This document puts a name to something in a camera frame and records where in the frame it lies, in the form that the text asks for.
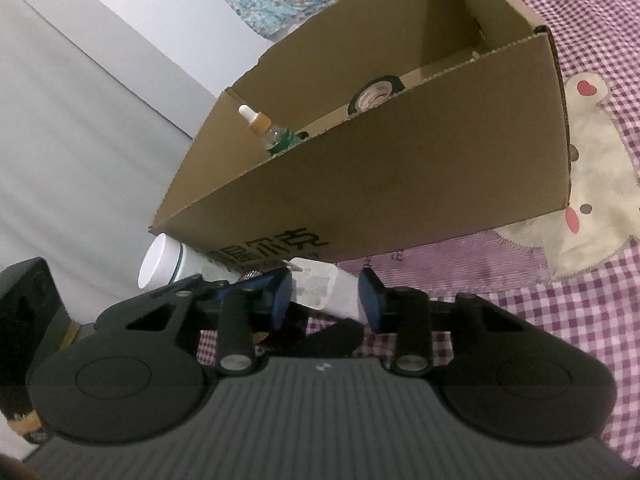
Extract brown cardboard box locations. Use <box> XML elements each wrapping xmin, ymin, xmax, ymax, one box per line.
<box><xmin>148</xmin><ymin>0</ymin><xmax>573</xmax><ymax>265</ymax></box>

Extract white cream tube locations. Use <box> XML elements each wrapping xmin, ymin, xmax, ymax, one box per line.
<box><xmin>138</xmin><ymin>234</ymin><xmax>362</xmax><ymax>322</ymax></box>

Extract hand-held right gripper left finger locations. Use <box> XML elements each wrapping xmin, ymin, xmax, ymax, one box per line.
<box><xmin>95</xmin><ymin>266</ymin><xmax>294</xmax><ymax>377</ymax></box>

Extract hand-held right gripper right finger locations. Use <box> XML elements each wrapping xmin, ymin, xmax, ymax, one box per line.
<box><xmin>358</xmin><ymin>266</ymin><xmax>531</xmax><ymax>377</ymax></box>

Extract black tape roll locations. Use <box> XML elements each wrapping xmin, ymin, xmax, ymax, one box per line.
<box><xmin>346</xmin><ymin>75</ymin><xmax>404</xmax><ymax>115</ymax></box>

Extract green glass dropper bottle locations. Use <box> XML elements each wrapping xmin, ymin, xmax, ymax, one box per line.
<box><xmin>238</xmin><ymin>104</ymin><xmax>302</xmax><ymax>157</ymax></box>

